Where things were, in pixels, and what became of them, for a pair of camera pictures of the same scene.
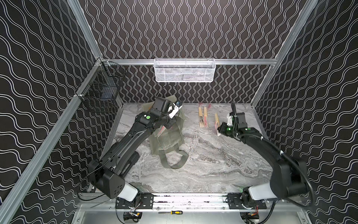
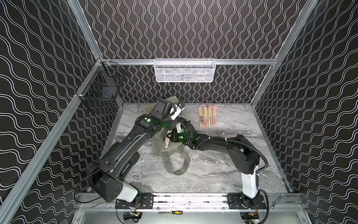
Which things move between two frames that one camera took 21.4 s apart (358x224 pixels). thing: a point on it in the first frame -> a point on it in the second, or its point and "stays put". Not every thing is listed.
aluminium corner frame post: (84, 22) stays put
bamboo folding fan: (216, 122) -> (209, 108)
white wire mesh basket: (184, 70) stays put
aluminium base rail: (169, 201) stays put
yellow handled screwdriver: (172, 212) stays put
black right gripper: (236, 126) -> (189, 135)
